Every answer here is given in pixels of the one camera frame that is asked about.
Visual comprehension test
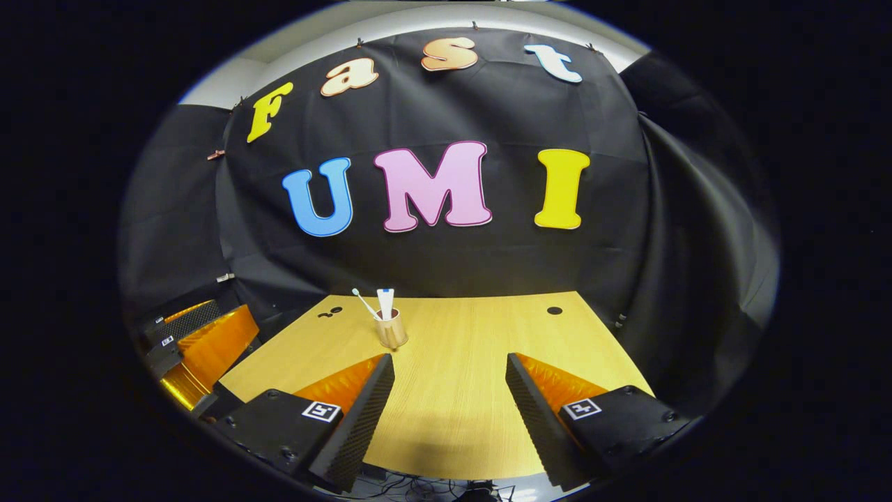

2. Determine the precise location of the light green toothbrush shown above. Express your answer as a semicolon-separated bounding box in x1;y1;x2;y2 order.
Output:
351;288;383;322

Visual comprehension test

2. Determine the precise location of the beige cup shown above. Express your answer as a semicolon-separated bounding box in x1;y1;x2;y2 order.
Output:
374;307;410;351

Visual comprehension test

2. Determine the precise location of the wooden desktop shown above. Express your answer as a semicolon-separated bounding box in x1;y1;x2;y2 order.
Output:
218;291;656;482

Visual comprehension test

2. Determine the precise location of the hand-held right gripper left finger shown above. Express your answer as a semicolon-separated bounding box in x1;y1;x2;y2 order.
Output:
213;353;396;495

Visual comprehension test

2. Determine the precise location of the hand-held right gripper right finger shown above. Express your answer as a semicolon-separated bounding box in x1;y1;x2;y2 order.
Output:
505;352;698;492

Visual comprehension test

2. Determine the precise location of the tangle of black cables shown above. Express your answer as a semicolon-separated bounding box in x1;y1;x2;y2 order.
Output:
359;473;520;502

